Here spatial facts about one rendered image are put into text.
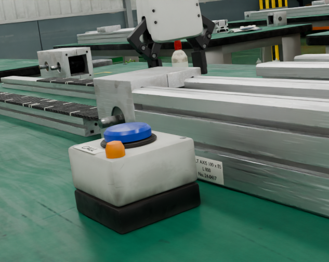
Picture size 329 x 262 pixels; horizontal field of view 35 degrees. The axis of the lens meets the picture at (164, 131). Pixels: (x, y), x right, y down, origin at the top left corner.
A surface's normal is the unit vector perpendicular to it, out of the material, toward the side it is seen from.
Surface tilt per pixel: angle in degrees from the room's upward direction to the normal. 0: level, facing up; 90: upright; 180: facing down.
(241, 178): 90
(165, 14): 88
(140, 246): 0
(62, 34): 90
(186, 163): 90
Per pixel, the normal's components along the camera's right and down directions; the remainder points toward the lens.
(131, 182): 0.57, 0.11
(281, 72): -0.81, 0.22
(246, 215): -0.11, -0.97
